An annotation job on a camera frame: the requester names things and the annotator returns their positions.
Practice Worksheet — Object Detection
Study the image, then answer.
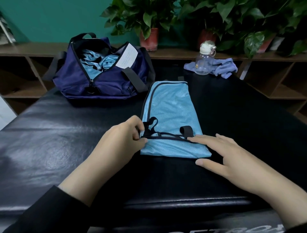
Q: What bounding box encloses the black leather bench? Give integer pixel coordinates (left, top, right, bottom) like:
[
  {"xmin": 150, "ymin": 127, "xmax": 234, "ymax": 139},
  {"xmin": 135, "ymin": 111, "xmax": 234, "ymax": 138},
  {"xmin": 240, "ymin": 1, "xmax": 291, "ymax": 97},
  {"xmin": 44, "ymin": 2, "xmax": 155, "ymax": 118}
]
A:
[{"xmin": 0, "ymin": 67, "xmax": 307, "ymax": 233}]

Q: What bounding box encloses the green plant in white pot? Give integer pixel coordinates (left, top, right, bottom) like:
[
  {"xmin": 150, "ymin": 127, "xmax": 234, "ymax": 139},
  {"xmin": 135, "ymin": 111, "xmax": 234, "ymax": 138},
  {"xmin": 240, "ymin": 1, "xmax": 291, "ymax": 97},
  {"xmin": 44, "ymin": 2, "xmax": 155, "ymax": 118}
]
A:
[{"xmin": 240, "ymin": 0, "xmax": 307, "ymax": 58}]

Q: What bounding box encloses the purple cloth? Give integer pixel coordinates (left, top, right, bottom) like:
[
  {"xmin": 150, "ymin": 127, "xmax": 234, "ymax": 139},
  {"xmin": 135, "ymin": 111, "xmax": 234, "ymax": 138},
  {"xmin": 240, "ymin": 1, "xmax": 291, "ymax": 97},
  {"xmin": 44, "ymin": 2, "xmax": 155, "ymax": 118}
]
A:
[{"xmin": 184, "ymin": 58, "xmax": 239, "ymax": 79}]

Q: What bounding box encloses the navy blue bag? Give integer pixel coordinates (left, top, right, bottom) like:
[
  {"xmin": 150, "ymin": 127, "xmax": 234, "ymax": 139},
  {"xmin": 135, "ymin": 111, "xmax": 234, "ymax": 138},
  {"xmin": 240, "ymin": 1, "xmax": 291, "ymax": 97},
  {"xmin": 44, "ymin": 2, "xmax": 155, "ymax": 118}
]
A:
[{"xmin": 42, "ymin": 33, "xmax": 156, "ymax": 100}]

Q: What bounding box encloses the person's right hand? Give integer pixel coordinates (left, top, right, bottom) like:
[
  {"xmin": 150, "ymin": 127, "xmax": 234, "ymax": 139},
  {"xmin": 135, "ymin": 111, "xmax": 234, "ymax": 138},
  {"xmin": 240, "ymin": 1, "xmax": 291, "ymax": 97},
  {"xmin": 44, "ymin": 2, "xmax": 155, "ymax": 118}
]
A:
[{"xmin": 187, "ymin": 133, "xmax": 284, "ymax": 200}]

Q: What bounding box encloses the person's left forearm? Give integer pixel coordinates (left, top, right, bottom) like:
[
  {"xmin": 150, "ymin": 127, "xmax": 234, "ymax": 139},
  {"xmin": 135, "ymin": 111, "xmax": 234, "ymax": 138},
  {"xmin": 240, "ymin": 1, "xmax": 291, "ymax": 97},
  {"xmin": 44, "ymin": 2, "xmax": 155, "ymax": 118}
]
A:
[{"xmin": 2, "ymin": 168, "xmax": 113, "ymax": 233}]

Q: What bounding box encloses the clear bottle silver cap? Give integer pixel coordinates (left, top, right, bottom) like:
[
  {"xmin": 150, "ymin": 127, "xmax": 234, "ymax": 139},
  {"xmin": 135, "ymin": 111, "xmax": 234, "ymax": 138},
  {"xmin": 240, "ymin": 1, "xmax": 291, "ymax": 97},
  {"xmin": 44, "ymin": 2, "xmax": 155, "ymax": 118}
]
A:
[{"xmin": 194, "ymin": 40, "xmax": 217, "ymax": 76}]

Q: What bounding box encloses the wooden shelf cabinet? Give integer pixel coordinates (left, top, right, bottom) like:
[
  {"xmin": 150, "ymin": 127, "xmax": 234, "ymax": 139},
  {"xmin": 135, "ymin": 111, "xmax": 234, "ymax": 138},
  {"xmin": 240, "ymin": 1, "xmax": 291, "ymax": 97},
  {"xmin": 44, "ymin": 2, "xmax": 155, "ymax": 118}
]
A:
[{"xmin": 0, "ymin": 42, "xmax": 307, "ymax": 125}]

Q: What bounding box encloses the person's right forearm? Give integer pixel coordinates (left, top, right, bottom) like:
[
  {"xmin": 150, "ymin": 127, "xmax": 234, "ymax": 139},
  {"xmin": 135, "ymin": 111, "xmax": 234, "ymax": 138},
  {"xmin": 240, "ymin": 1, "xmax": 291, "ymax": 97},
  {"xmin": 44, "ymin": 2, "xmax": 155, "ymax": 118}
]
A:
[{"xmin": 266, "ymin": 178, "xmax": 307, "ymax": 233}]

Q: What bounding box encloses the person's left hand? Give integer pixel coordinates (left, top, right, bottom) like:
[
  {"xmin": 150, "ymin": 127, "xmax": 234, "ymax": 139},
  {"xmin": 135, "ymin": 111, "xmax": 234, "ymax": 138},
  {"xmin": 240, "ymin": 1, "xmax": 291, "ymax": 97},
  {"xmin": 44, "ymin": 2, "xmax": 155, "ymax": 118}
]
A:
[{"xmin": 91, "ymin": 115, "xmax": 148, "ymax": 181}]

